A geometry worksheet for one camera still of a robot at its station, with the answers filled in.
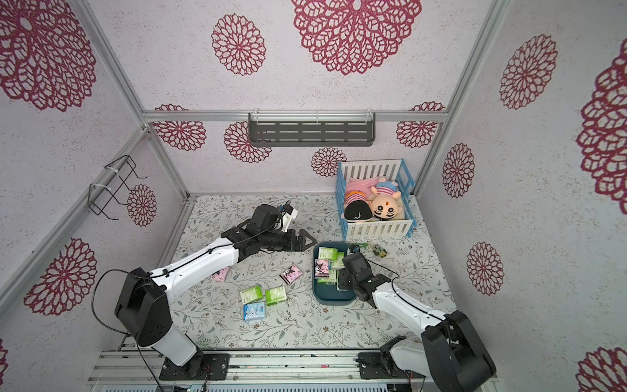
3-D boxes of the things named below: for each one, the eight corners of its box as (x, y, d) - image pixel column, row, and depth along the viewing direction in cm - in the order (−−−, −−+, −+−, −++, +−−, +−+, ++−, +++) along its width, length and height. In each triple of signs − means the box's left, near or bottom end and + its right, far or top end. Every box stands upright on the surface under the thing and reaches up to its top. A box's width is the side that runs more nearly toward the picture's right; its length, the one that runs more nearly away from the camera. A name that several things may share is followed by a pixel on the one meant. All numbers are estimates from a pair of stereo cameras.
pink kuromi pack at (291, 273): (288, 285, 93) (287, 282, 90) (280, 277, 95) (279, 273, 93) (301, 275, 96) (301, 271, 93) (294, 266, 98) (293, 263, 95)
